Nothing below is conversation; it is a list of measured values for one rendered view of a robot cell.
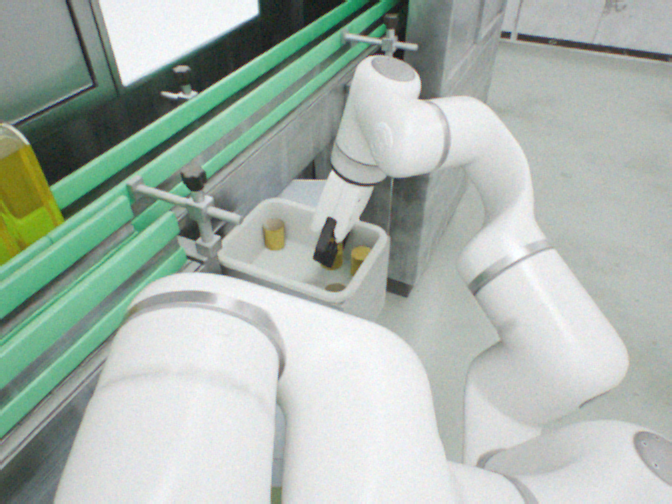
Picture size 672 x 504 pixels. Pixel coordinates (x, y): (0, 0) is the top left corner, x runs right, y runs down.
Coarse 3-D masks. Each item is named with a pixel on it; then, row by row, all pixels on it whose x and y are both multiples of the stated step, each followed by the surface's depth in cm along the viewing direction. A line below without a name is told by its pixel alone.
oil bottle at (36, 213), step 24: (0, 120) 53; (0, 144) 52; (24, 144) 54; (0, 168) 53; (24, 168) 55; (0, 192) 54; (24, 192) 56; (48, 192) 58; (24, 216) 57; (48, 216) 59; (24, 240) 58
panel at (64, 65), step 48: (0, 0) 63; (48, 0) 68; (96, 0) 74; (0, 48) 65; (48, 48) 70; (96, 48) 76; (192, 48) 95; (0, 96) 66; (48, 96) 72; (96, 96) 79
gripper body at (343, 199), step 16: (336, 176) 64; (336, 192) 64; (352, 192) 63; (368, 192) 67; (320, 208) 66; (336, 208) 65; (352, 208) 65; (320, 224) 68; (336, 224) 67; (352, 224) 69; (336, 240) 69
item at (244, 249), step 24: (264, 216) 86; (288, 216) 87; (312, 216) 84; (240, 240) 81; (264, 240) 87; (288, 240) 89; (312, 240) 87; (360, 240) 83; (384, 240) 78; (240, 264) 74; (264, 264) 85; (288, 264) 85; (312, 264) 85; (312, 288) 70
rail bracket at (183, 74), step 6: (180, 66) 85; (186, 66) 85; (174, 72) 84; (180, 72) 83; (186, 72) 83; (174, 78) 85; (180, 78) 84; (186, 78) 84; (180, 84) 85; (186, 84) 85; (186, 90) 86; (162, 96) 89; (168, 96) 88; (174, 96) 88; (180, 96) 86; (186, 96) 86; (192, 96) 86; (180, 102) 87
